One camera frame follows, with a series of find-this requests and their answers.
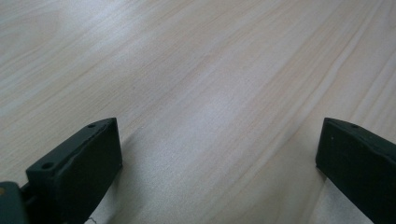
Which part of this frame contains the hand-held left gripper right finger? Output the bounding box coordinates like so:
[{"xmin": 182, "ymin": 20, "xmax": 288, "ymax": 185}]
[{"xmin": 315, "ymin": 117, "xmax": 396, "ymax": 224}]

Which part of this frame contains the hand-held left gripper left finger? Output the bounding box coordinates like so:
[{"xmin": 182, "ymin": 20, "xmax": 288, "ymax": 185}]
[{"xmin": 25, "ymin": 117, "xmax": 123, "ymax": 224}]

